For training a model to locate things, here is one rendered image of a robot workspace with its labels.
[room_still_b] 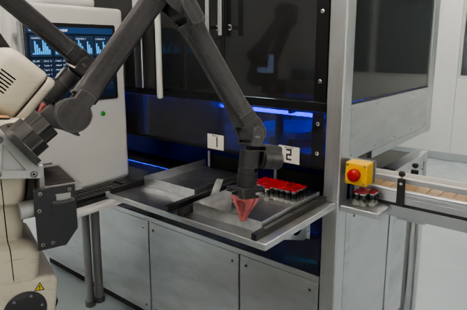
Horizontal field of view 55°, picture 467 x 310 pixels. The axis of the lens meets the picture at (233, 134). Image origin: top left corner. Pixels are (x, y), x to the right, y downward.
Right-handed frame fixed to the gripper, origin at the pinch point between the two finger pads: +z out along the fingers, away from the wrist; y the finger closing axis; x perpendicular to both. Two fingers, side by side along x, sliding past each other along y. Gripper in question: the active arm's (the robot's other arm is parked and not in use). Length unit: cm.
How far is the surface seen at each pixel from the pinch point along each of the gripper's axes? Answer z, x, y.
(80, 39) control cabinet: -51, 89, -2
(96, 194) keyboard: 9, 72, 0
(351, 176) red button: -13.6, -17.1, 30.7
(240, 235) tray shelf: 3.9, -2.5, -3.6
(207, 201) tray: 0.2, 19.7, 6.2
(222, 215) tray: 1.1, 8.1, 0.4
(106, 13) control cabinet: -64, 90, 9
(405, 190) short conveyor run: -10, -28, 47
